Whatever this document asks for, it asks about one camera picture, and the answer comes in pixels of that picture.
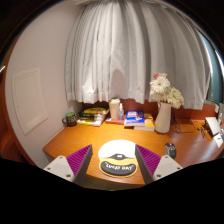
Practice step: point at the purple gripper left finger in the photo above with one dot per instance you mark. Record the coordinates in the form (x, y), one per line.
(73, 167)

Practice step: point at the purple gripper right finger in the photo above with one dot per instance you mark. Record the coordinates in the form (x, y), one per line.
(154, 167)

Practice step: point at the grey computer mouse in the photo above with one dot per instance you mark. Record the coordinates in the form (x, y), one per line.
(170, 150)

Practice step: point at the yellow white book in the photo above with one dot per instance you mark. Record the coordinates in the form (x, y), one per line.
(148, 125)

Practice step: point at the white ceramic vase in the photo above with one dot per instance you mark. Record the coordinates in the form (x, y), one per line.
(162, 122)

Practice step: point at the dark green mug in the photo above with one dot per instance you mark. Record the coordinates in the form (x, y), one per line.
(70, 119)

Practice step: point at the blue book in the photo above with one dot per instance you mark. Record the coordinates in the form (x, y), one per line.
(134, 118)

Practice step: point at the yellow black book stack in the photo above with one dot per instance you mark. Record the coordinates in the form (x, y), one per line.
(92, 116)

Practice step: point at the red book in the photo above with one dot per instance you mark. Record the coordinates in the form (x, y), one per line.
(114, 121)

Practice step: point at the clear spray bottle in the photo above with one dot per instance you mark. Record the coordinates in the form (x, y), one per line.
(120, 112)

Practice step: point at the white wipes canister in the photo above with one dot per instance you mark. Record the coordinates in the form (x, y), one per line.
(113, 106)

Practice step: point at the white and pink flowers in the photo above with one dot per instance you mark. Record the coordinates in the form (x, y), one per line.
(162, 91)

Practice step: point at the white curtain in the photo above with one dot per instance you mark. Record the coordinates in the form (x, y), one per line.
(116, 46)

